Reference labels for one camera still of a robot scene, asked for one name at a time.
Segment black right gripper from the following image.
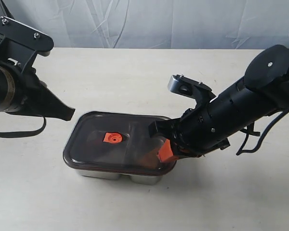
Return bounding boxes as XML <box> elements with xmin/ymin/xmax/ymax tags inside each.
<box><xmin>148</xmin><ymin>107</ymin><xmax>230</xmax><ymax>163</ymax></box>

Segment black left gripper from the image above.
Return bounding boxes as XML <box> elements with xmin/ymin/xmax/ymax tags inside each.
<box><xmin>4</xmin><ymin>67</ymin><xmax>75</xmax><ymax>121</ymax></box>

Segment yellow toy cheese wedge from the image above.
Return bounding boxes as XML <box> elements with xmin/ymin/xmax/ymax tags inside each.
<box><xmin>136</xmin><ymin>150</ymin><xmax>159</xmax><ymax>169</ymax></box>

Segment steel two-compartment lunch box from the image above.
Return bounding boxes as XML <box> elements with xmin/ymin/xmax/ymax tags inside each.
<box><xmin>75</xmin><ymin>169</ymin><xmax>163</xmax><ymax>185</ymax></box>

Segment dark transparent lid orange seal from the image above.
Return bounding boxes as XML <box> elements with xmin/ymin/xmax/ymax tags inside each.
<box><xmin>63</xmin><ymin>111</ymin><xmax>176</xmax><ymax>176</ymax></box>

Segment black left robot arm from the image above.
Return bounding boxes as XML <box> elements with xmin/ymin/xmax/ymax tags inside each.
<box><xmin>0</xmin><ymin>62</ymin><xmax>75</xmax><ymax>121</ymax></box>

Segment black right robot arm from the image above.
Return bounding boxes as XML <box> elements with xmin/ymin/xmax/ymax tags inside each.
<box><xmin>149</xmin><ymin>45</ymin><xmax>289</xmax><ymax>163</ymax></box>

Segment grey wrinkled backdrop cloth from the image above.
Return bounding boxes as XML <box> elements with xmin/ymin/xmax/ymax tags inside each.
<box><xmin>0</xmin><ymin>0</ymin><xmax>289</xmax><ymax>49</ymax></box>

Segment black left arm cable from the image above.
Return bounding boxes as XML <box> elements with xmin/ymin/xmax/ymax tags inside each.
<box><xmin>0</xmin><ymin>115</ymin><xmax>47</xmax><ymax>139</ymax></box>

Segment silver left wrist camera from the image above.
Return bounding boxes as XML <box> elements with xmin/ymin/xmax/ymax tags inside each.
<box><xmin>0</xmin><ymin>16</ymin><xmax>54</xmax><ymax>72</ymax></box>

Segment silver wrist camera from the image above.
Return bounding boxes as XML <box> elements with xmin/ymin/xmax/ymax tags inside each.
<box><xmin>168</xmin><ymin>75</ymin><xmax>216</xmax><ymax>108</ymax></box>
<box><xmin>0</xmin><ymin>16</ymin><xmax>54</xmax><ymax>72</ymax></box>

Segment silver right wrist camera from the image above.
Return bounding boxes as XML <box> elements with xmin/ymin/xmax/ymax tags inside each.
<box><xmin>168</xmin><ymin>75</ymin><xmax>216</xmax><ymax>108</ymax></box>

